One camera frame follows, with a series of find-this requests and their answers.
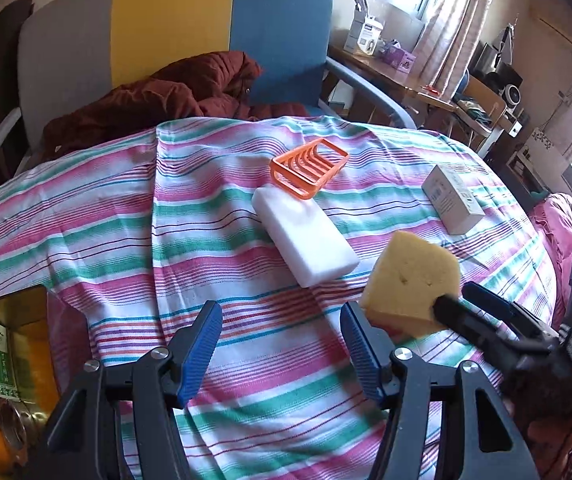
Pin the pink patterned curtain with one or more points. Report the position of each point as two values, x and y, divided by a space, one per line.
456 20

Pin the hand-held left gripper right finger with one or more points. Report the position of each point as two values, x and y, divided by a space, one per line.
361 355

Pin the person's right hand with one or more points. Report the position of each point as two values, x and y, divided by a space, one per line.
546 435

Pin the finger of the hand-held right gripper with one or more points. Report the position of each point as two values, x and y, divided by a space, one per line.
471 330
506 312

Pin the white printed box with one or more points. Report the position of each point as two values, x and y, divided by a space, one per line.
363 30

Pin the orange plastic soap dish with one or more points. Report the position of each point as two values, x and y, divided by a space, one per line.
291 180

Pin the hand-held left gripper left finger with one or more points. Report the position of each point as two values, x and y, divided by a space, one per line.
198 355

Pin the striped pink green cloth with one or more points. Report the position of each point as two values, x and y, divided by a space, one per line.
116 220

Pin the maroon padded jacket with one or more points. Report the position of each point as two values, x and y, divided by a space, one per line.
176 95

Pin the yellow sponge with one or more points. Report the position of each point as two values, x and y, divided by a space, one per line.
406 275

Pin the pink quilt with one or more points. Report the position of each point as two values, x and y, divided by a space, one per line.
556 220

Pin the black speaker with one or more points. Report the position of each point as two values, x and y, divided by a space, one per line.
508 85

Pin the purple box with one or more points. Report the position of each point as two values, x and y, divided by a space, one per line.
400 57

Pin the grey yellow blue armchair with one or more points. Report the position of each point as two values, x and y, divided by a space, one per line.
166 20

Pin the white shelf unit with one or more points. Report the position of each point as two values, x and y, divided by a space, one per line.
541 150

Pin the white foam sponge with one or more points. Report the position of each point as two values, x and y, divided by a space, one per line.
306 235

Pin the gold tin container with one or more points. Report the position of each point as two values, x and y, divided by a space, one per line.
31 355

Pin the black rolled mat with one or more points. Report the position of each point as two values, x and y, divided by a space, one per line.
11 35

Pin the wooden desk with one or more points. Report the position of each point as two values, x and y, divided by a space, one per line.
396 72

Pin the white cardboard box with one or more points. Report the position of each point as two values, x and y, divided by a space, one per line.
453 200

